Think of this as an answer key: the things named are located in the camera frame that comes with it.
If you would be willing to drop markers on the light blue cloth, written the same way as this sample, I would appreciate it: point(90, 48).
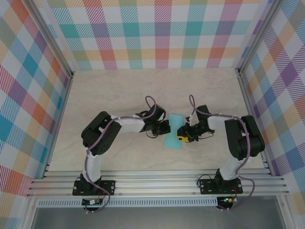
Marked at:
point(172, 142)

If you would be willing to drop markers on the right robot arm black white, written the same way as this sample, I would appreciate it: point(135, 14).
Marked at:
point(247, 138)

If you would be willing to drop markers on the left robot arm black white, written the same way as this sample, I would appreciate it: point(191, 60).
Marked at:
point(100, 133)

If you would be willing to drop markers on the grey metal sheet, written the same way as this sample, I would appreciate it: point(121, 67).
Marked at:
point(155, 219)

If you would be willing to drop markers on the aluminium mounting rail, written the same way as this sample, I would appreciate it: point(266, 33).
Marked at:
point(155, 183)

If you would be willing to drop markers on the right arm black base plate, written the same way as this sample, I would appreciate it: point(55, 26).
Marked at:
point(207, 187)

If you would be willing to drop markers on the aluminium side rail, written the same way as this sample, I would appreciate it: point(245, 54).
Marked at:
point(64, 107)
point(246, 95)

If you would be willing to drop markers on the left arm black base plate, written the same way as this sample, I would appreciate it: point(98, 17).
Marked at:
point(109, 187)

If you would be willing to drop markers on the aluminium corner post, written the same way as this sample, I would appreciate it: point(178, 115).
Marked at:
point(51, 35)
point(257, 35)

